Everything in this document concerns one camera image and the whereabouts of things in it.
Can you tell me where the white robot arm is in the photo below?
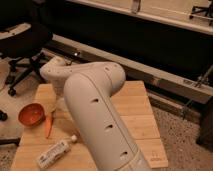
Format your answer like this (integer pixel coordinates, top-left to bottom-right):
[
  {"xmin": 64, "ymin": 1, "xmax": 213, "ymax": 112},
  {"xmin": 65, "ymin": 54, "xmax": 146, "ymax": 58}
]
[{"xmin": 40, "ymin": 56, "xmax": 151, "ymax": 171}]

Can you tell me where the orange carrot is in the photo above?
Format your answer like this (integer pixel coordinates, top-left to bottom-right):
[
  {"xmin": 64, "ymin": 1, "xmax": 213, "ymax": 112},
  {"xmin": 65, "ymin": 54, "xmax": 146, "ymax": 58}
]
[{"xmin": 45, "ymin": 108, "xmax": 55, "ymax": 139}]

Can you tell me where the white tube with cap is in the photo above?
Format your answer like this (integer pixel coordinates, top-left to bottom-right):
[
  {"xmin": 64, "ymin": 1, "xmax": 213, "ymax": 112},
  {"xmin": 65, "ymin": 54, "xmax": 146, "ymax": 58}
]
[{"xmin": 36, "ymin": 135, "xmax": 78, "ymax": 170}]

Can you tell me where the orange bowl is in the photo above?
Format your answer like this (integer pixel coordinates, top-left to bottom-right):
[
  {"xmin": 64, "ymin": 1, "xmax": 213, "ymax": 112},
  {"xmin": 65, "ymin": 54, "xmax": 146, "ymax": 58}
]
[{"xmin": 18, "ymin": 103, "xmax": 45, "ymax": 127}]

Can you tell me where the black office chair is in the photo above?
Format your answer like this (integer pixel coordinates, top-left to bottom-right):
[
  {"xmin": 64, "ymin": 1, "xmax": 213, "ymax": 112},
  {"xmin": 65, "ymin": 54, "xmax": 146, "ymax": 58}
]
[{"xmin": 0, "ymin": 0, "xmax": 53, "ymax": 96}]

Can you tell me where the black chair base far right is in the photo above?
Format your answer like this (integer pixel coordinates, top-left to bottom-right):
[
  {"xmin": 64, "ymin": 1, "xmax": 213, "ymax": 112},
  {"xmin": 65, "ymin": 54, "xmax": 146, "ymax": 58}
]
[{"xmin": 189, "ymin": 0, "xmax": 213, "ymax": 25}]

